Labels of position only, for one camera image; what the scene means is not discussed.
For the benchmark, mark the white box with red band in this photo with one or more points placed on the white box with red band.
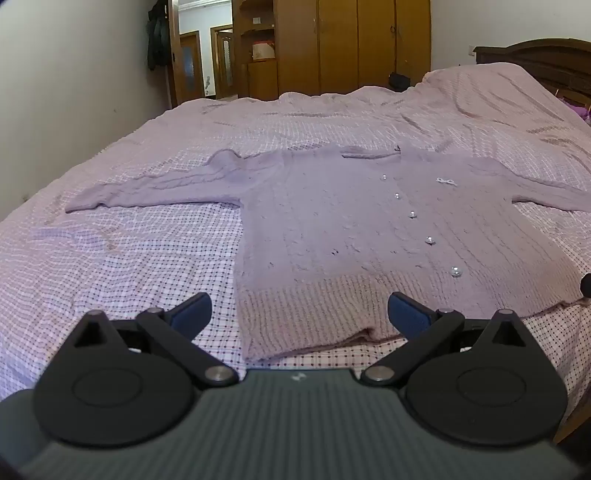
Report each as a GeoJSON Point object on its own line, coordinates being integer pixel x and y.
{"type": "Point", "coordinates": [263, 50]}

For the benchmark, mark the dark hanging jacket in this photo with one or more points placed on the dark hanging jacket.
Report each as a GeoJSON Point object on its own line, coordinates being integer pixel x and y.
{"type": "Point", "coordinates": [157, 39]}

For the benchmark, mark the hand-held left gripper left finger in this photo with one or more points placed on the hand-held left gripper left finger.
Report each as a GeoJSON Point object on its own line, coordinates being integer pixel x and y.
{"type": "Point", "coordinates": [196, 313]}

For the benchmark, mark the wooden wardrobe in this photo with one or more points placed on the wooden wardrobe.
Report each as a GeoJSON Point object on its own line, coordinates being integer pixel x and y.
{"type": "Point", "coordinates": [341, 44]}

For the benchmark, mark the wooden door with glass pane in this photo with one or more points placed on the wooden door with glass pane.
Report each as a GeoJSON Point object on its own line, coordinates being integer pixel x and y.
{"type": "Point", "coordinates": [224, 60]}

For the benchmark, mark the dark wooden headboard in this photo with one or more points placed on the dark wooden headboard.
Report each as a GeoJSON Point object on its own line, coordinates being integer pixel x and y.
{"type": "Point", "coordinates": [540, 62]}

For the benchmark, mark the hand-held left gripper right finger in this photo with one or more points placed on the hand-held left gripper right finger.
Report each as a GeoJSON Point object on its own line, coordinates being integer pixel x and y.
{"type": "Point", "coordinates": [406, 314]}

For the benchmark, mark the pink checked bedspread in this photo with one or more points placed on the pink checked bedspread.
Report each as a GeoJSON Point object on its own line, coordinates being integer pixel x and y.
{"type": "Point", "coordinates": [138, 258]}

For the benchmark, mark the lilac knit cardigan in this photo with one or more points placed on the lilac knit cardigan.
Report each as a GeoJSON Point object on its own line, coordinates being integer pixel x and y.
{"type": "Point", "coordinates": [332, 217]}

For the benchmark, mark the open wooden room door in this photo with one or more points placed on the open wooden room door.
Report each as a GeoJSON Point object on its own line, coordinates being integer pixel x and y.
{"type": "Point", "coordinates": [174, 55]}

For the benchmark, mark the purple cloth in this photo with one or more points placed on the purple cloth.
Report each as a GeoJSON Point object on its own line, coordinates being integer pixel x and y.
{"type": "Point", "coordinates": [581, 110]}

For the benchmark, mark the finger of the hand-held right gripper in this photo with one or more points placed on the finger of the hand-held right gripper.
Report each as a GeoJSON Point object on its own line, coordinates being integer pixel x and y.
{"type": "Point", "coordinates": [586, 284]}

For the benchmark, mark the black bag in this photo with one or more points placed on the black bag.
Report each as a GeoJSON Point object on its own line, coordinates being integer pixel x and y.
{"type": "Point", "coordinates": [399, 81]}

